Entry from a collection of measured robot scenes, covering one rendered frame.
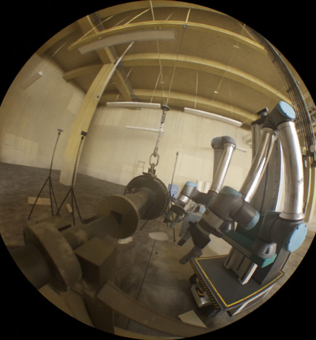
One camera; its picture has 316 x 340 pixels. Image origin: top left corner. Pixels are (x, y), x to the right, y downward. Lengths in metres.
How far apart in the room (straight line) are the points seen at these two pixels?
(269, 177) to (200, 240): 0.83
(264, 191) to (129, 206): 1.03
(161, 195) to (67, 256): 0.63
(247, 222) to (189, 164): 8.13
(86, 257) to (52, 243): 0.05
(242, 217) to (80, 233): 0.50
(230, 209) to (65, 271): 0.48
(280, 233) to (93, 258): 0.70
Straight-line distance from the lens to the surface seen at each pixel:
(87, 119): 5.44
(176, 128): 9.20
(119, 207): 0.36
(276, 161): 1.07
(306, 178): 1.94
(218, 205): 0.47
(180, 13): 5.87
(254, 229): 1.07
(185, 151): 8.65
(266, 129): 0.81
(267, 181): 1.13
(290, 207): 0.68
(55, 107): 9.64
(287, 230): 0.68
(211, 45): 6.32
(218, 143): 1.17
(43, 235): 0.17
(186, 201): 0.85
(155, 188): 0.71
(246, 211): 0.51
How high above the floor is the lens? 1.06
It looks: 4 degrees up
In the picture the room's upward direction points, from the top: 12 degrees clockwise
